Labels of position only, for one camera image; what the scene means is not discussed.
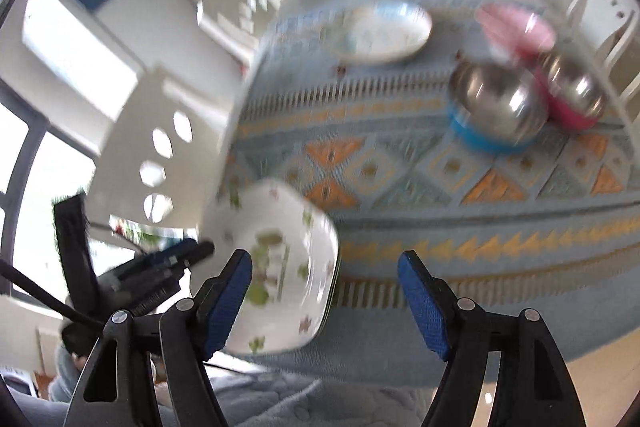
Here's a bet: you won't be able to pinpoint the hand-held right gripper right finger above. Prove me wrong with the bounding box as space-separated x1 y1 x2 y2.
397 250 588 427

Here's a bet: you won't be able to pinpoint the window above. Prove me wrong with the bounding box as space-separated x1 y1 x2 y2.
0 79 108 308

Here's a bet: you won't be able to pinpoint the round white plate blue rim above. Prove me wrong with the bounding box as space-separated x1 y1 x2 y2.
320 1 434 66

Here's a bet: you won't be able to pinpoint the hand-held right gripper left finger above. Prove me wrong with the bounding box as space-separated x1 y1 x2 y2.
62 249 253 427

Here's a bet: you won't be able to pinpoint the patterned blue tablecloth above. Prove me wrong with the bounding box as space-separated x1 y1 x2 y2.
200 0 640 385

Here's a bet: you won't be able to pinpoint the steel bowl blue outside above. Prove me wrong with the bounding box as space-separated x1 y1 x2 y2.
446 61 550 154

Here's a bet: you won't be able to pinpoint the square floral plate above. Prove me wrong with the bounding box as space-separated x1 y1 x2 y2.
199 178 342 355

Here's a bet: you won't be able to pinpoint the white chair with hexagon holes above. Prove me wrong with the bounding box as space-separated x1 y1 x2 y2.
85 66 253 230
196 0 293 68
566 0 640 128

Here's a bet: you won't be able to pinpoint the grey fleece clothing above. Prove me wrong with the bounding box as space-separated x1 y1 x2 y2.
15 354 443 427

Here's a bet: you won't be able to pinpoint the steel bowl pink outside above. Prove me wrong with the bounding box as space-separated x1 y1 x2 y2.
530 52 607 132

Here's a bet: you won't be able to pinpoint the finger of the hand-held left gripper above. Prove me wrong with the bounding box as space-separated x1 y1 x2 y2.
127 239 217 282

